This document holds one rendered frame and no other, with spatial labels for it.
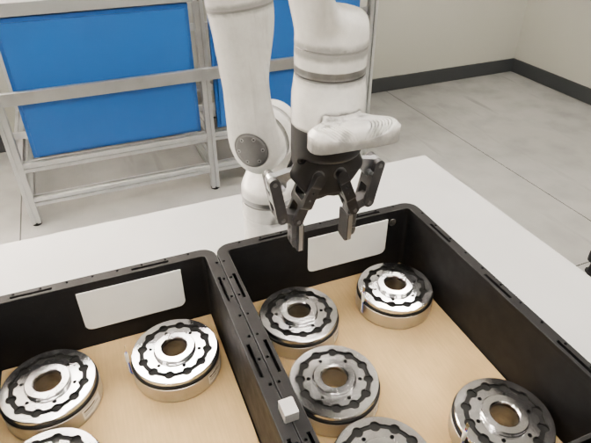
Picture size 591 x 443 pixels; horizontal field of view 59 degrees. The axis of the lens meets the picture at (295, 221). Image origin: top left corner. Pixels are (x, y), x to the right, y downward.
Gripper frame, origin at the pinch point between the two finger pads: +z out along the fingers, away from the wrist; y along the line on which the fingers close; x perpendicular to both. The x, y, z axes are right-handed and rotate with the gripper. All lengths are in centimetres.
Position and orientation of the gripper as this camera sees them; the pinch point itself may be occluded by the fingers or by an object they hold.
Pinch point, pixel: (321, 231)
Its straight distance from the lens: 61.4
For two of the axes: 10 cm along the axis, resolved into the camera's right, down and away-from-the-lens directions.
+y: -9.3, 2.0, -3.0
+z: -0.1, 8.2, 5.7
